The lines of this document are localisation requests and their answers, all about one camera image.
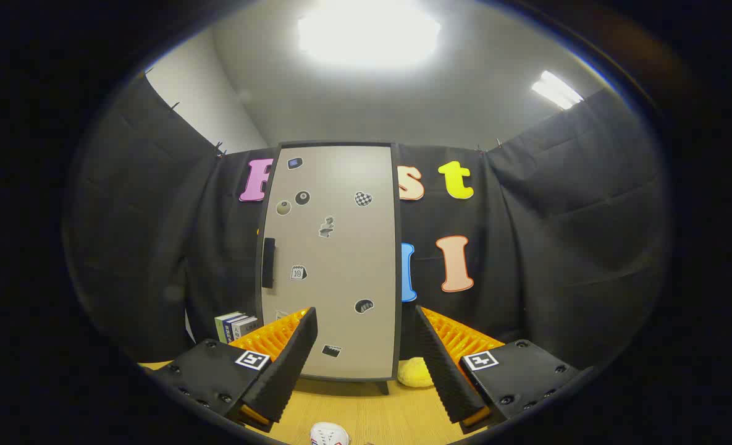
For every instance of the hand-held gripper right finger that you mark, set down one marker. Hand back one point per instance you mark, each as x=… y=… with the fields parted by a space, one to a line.
x=443 y=371

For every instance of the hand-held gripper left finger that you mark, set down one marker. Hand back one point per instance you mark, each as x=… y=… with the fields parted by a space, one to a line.
x=291 y=364

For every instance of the dark grey shoe cabinet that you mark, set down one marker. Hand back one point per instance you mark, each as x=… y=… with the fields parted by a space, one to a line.
x=383 y=387

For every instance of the white canvas shoe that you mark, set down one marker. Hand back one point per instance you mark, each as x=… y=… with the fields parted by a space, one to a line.
x=328 y=434

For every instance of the grey shoe cabinet door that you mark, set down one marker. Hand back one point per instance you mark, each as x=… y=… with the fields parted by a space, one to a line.
x=341 y=290

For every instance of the yellow plush toy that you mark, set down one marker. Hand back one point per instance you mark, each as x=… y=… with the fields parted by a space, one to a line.
x=414 y=374

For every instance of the blue book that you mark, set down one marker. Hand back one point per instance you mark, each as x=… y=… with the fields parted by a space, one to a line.
x=230 y=327

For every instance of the green book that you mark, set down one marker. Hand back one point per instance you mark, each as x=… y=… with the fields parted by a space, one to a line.
x=220 y=326

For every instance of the black backdrop cloth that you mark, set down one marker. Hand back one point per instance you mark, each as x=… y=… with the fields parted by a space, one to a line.
x=143 y=247

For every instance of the narrow ceiling light strip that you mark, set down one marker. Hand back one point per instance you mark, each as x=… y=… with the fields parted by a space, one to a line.
x=556 y=89

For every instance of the large ceiling light panel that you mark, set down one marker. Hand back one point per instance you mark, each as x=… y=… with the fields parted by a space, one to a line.
x=369 y=31

